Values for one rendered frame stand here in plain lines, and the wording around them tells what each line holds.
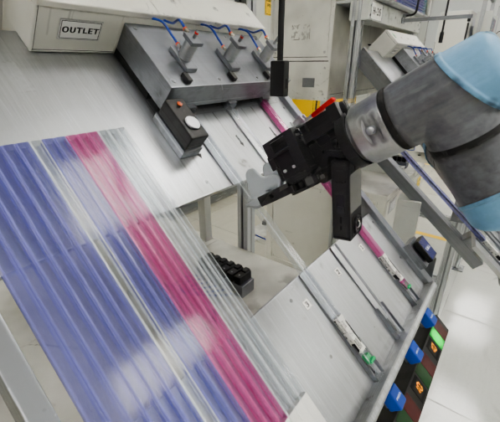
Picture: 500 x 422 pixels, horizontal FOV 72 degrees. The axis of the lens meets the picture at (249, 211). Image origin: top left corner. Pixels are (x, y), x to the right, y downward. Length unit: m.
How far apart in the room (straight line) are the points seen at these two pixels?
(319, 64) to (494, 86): 1.33
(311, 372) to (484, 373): 1.36
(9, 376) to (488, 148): 0.47
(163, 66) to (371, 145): 0.34
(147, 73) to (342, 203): 0.36
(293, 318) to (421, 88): 0.33
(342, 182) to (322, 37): 1.27
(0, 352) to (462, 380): 1.60
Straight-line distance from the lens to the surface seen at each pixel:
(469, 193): 0.42
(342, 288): 0.61
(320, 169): 0.46
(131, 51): 0.62
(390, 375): 0.59
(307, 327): 0.53
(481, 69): 0.38
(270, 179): 0.49
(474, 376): 1.78
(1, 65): 0.57
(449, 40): 5.12
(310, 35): 1.70
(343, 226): 0.47
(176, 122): 0.53
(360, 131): 0.41
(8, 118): 0.51
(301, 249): 1.93
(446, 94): 0.38
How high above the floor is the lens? 1.15
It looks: 23 degrees down
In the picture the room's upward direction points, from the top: straight up
